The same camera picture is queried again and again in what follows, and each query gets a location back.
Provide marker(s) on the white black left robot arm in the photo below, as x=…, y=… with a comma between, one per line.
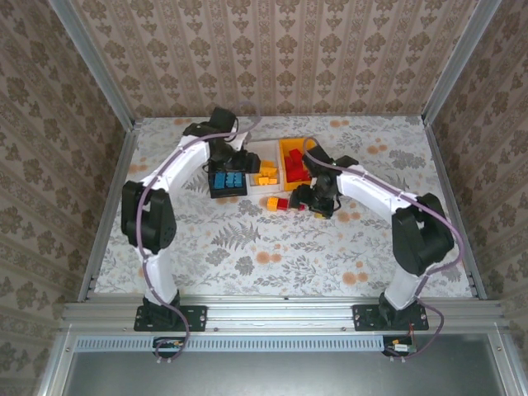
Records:
x=181, y=161

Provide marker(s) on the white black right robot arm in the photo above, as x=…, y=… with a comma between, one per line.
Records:
x=371, y=189

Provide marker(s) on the white plastic bin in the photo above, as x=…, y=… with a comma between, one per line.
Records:
x=268, y=150

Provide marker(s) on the black plastic bin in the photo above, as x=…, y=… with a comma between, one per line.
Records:
x=229, y=192

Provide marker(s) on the yellow plastic bin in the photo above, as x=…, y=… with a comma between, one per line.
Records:
x=288, y=145

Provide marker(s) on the floral table covering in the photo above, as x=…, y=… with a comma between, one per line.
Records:
x=247, y=280

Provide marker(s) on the small circuit board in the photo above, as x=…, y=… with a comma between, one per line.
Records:
x=169, y=344
x=398, y=348

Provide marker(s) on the grey metal panel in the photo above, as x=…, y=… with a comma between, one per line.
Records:
x=288, y=375

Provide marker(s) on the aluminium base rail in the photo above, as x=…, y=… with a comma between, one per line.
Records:
x=280, y=315

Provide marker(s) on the aluminium table side rail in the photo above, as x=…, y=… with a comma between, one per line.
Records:
x=454, y=206
x=107, y=214

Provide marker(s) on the aluminium frame post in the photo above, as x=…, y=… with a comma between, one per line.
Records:
x=97, y=62
x=457, y=62

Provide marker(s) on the aluminium lower frame rail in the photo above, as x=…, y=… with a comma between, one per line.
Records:
x=55, y=367
x=504, y=363

